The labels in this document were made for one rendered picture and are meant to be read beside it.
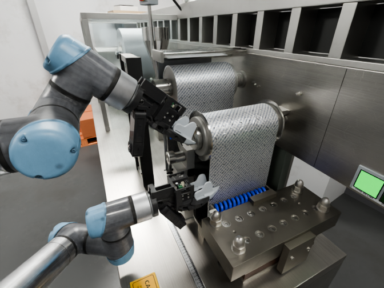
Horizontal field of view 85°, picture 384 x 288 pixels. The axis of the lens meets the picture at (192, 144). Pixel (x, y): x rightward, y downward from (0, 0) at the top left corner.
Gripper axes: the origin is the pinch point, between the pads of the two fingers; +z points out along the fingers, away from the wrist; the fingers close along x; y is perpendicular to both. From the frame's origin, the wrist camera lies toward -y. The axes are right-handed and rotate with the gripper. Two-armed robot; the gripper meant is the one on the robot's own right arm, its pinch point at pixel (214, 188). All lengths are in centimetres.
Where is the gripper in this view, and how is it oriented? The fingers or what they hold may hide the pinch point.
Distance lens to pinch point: 66.5
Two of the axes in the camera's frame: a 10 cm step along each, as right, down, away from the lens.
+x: -4.3, -4.4, 7.9
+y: 0.0, -8.8, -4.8
